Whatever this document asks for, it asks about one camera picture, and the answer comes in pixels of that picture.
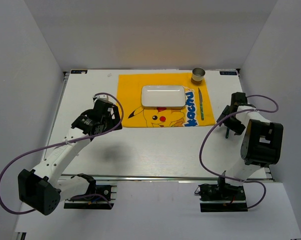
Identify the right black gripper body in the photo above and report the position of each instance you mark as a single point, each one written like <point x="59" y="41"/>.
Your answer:
<point x="234" y="124"/>

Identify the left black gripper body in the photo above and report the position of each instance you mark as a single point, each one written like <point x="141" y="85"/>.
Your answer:
<point x="107" y="123"/>

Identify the fork with teal handle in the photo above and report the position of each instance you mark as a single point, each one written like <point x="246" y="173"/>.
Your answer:
<point x="227" y="133"/>

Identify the knife with teal handle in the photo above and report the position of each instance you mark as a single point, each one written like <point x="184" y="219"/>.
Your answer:
<point x="201" y="104"/>

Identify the yellow printed cloth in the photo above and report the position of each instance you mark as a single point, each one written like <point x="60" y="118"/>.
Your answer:
<point x="137" y="116"/>

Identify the white rectangular plate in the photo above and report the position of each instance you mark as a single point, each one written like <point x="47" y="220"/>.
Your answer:
<point x="168" y="96"/>

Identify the cup with wooden base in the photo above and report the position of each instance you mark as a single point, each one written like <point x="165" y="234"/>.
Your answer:
<point x="198" y="75"/>

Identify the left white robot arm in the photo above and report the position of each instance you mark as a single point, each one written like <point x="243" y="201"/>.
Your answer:
<point x="41" y="187"/>

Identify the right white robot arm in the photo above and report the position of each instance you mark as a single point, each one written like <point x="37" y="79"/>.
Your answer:
<point x="262" y="139"/>

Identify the right blue corner label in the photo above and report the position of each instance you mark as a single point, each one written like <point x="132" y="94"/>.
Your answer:
<point x="228" y="73"/>

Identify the blue corner label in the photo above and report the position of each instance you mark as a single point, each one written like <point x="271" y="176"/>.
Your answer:
<point x="78" y="71"/>
<point x="228" y="73"/>

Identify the left blue corner label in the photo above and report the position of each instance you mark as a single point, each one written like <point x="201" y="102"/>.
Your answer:
<point x="78" y="71"/>

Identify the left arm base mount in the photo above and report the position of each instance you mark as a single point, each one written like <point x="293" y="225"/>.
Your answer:
<point x="98" y="195"/>

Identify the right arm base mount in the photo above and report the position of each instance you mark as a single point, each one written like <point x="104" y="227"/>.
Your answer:
<point x="221" y="197"/>

